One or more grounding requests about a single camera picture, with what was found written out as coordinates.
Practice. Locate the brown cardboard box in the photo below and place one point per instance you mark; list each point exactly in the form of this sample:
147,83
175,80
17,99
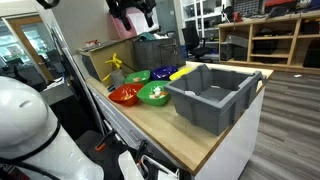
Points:
100,61

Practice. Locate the white bracket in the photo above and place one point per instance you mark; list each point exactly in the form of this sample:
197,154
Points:
128,166

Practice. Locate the white fluffy plush toy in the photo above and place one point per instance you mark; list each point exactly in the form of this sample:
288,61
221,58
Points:
156,90

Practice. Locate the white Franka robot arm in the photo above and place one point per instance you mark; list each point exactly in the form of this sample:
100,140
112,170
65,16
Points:
26,116

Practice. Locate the wooden shelf unit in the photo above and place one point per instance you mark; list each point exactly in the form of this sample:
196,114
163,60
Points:
250,30

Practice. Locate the purple plastic bowl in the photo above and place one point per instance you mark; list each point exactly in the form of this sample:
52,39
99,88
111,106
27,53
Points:
163,71

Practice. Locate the small orange toy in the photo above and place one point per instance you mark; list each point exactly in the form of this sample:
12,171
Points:
136,79
126,97

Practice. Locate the wooden framed door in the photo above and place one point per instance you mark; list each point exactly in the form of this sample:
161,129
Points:
30,50

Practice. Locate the pink translucent container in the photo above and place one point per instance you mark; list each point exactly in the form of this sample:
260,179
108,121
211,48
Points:
121,31

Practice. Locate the black clamp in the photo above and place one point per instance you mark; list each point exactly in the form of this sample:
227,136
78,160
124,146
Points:
141,151

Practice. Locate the pale yellow round disc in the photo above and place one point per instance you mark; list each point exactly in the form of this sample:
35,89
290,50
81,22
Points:
215,87

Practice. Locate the grey plastic bin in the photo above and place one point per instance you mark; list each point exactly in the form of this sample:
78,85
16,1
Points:
206,110

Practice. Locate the white paper scrap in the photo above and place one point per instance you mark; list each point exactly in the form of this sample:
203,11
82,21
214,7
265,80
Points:
297,75

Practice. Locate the yellow plastic bowl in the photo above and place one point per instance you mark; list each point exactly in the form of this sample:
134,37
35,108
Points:
180,73

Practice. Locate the yellow balloon figure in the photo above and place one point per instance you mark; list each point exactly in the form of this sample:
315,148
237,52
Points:
115,61

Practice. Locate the red item on shelf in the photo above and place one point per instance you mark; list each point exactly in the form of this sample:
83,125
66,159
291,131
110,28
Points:
237,16

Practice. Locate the red and white small item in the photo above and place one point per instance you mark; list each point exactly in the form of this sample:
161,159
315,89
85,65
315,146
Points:
92,43

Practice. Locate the red plastic bowl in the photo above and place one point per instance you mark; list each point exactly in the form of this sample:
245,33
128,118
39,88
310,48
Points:
125,95

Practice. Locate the white cabinet work table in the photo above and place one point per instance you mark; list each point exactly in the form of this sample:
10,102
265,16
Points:
233,146

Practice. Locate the teal cloth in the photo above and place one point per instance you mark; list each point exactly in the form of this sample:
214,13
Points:
146,36

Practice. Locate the black office chair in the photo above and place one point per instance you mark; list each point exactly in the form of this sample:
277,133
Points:
193,41

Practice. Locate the white paper sheet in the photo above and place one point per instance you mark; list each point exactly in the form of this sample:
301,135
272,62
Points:
138,21

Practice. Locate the grey desk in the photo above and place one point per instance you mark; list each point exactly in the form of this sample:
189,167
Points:
58,91

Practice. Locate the tiger striped plush toy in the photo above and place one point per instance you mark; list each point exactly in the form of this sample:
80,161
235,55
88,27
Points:
163,94

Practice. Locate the black storage box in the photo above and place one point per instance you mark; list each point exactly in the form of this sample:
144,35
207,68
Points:
240,53
265,47

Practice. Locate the grey fabric storage bin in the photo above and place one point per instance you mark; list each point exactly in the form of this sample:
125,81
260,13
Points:
156,55

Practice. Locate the grey storage box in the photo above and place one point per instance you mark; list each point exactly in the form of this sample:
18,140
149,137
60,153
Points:
226,51

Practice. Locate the green plastic bowl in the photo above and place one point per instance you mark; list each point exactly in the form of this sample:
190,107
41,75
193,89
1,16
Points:
145,75
146,95

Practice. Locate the grey cup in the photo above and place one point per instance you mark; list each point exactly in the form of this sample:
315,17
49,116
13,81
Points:
117,78

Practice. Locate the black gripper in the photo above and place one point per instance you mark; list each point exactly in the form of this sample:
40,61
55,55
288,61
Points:
131,5

